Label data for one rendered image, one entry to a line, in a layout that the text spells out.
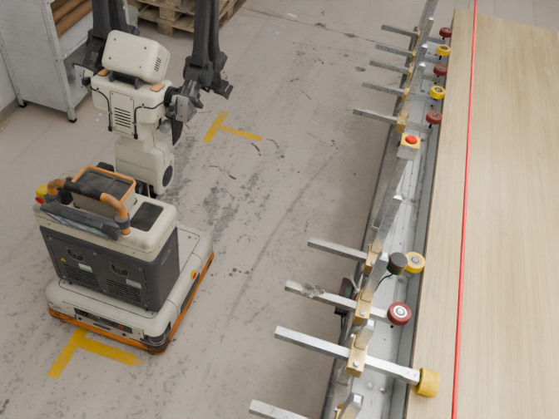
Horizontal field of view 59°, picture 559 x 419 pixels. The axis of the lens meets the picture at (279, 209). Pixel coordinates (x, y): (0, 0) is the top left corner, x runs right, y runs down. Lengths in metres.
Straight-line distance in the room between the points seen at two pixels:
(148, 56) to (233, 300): 1.42
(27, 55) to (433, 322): 3.02
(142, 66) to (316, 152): 1.99
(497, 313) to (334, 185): 1.79
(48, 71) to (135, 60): 1.81
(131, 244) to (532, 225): 1.67
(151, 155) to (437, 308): 1.32
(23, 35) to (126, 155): 1.61
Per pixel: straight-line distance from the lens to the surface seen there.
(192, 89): 2.01
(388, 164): 2.65
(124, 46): 2.02
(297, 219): 3.19
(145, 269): 2.13
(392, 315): 1.80
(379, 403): 1.97
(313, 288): 1.82
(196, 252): 2.63
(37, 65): 3.78
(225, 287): 2.83
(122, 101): 2.04
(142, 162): 2.27
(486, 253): 2.15
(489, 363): 1.86
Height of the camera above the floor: 2.37
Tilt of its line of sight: 47 degrees down
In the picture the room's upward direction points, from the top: 10 degrees clockwise
